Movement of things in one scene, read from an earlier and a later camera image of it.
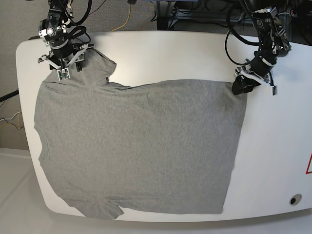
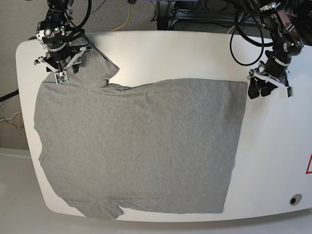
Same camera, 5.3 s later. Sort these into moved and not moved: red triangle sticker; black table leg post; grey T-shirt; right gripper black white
Moved: right gripper black white
Not moved: grey T-shirt; red triangle sticker; black table leg post
